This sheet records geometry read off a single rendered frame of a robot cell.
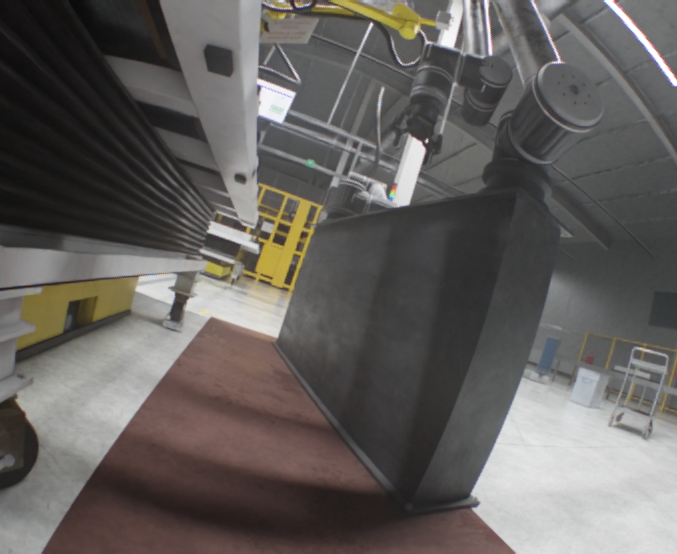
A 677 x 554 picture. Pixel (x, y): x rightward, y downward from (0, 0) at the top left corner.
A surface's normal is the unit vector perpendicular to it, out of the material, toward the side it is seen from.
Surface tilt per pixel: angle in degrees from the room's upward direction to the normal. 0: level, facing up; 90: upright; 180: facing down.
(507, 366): 90
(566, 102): 96
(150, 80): 90
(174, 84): 90
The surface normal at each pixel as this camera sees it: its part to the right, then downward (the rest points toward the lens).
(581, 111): -0.12, 0.02
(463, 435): 0.36, 0.08
